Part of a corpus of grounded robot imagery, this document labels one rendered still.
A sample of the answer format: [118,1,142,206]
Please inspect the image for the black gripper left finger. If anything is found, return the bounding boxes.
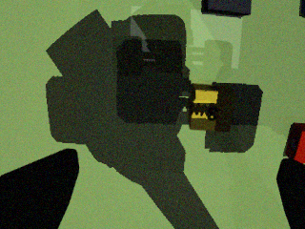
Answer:
[0,148,80,229]

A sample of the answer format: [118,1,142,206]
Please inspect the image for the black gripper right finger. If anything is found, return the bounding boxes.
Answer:
[275,157,305,229]

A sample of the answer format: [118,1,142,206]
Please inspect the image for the red block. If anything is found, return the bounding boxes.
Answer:
[285,123,305,163]

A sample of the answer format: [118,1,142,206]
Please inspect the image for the yellow block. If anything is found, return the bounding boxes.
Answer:
[187,83,236,133]

